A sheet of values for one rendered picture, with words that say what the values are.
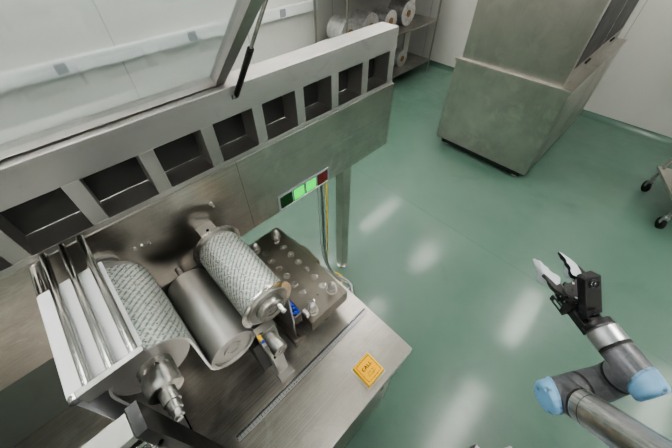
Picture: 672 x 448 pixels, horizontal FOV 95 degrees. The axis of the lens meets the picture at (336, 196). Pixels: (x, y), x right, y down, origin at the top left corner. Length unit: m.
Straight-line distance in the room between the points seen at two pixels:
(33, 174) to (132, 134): 0.18
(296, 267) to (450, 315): 1.39
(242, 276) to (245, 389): 0.44
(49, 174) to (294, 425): 0.88
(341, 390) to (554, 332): 1.72
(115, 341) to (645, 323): 2.86
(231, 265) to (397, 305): 1.57
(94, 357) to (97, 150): 0.40
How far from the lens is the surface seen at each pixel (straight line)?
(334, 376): 1.14
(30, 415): 1.34
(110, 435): 0.66
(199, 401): 1.20
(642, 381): 1.02
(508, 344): 2.37
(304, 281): 1.13
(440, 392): 2.13
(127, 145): 0.82
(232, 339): 0.86
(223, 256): 0.89
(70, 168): 0.82
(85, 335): 0.76
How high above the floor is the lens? 2.00
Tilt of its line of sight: 45 degrees down
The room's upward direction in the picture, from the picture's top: straight up
